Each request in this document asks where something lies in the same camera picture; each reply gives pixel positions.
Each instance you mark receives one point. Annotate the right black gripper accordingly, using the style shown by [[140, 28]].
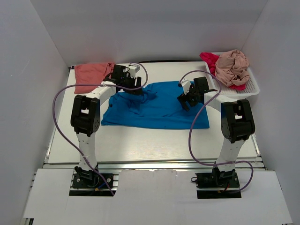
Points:
[[187, 98]]

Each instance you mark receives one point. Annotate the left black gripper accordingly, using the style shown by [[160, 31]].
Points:
[[132, 83]]

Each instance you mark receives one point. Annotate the blue t-shirt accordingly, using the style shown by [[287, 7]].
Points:
[[156, 108]]

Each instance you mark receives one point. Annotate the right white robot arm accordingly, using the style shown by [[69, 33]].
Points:
[[237, 123]]

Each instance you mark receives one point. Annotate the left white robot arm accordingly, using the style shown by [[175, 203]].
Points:
[[85, 116]]

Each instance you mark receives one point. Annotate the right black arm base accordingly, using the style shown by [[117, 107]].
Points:
[[207, 187]]

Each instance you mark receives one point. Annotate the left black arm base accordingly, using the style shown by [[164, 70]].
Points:
[[96, 188]]

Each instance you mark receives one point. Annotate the magenta red t-shirt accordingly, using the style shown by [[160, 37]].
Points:
[[211, 59]]

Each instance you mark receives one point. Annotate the folded salmon pink t-shirt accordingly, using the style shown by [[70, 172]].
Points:
[[92, 73]]

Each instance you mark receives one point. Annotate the beige crumpled t-shirt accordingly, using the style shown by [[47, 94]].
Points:
[[231, 68]]

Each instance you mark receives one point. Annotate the white plastic basket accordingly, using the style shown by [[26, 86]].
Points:
[[251, 86]]

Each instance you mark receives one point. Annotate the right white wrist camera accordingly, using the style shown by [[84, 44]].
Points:
[[185, 84]]

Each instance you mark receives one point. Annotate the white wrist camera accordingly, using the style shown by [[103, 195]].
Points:
[[133, 69], [185, 84]]

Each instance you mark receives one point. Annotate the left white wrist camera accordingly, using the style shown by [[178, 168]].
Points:
[[133, 69]]

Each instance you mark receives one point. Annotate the aluminium table frame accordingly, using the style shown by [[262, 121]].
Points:
[[120, 148]]

